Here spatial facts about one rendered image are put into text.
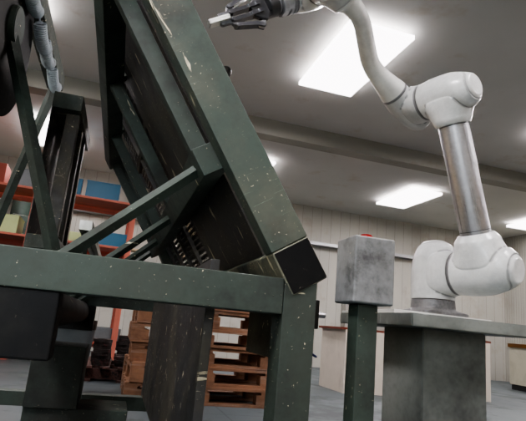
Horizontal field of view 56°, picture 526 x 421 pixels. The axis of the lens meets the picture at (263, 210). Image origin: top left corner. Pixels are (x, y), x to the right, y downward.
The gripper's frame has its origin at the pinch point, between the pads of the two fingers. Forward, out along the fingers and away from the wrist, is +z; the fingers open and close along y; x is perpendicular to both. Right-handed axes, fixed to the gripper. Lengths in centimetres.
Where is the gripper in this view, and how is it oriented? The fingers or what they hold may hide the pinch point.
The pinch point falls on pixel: (219, 21)
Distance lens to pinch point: 159.8
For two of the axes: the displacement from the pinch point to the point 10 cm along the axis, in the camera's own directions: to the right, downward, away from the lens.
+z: -8.5, 4.0, -3.4
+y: 4.4, 9.0, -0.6
